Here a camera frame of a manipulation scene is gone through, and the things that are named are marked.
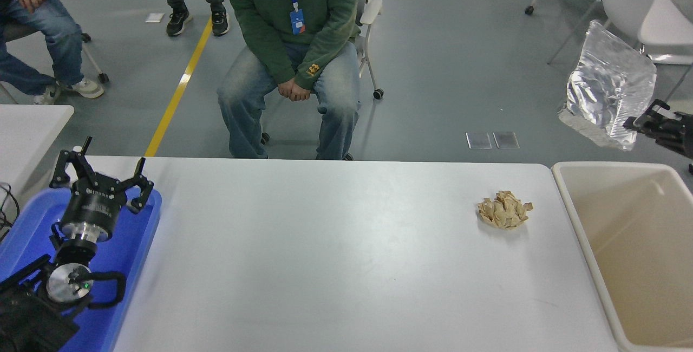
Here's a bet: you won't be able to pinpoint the white side table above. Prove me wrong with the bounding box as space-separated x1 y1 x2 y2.
0 105 75 217

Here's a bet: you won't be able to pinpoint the seated person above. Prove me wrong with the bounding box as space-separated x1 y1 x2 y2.
217 0 362 160
0 0 104 106

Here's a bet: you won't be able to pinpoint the large pale plastic bin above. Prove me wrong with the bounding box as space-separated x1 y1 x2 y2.
551 162 693 352

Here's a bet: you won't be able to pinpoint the crumpled tan paper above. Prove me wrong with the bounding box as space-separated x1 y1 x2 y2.
477 190 534 230

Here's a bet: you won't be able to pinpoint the black cables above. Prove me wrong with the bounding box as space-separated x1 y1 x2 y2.
0 181 21 239

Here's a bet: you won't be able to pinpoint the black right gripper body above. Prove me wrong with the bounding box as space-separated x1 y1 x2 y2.
655 118 693 159

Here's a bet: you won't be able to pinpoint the white chair with casters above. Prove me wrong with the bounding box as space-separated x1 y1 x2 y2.
260 0 384 161

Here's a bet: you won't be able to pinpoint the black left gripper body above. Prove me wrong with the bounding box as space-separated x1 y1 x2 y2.
60 178 130 233

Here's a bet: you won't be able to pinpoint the blue plastic tray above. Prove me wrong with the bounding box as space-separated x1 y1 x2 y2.
0 187 163 352

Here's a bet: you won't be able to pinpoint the person's right hand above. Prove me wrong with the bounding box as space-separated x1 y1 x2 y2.
277 77 302 101

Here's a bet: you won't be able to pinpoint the silver foil tray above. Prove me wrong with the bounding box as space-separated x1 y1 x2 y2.
558 19 657 152

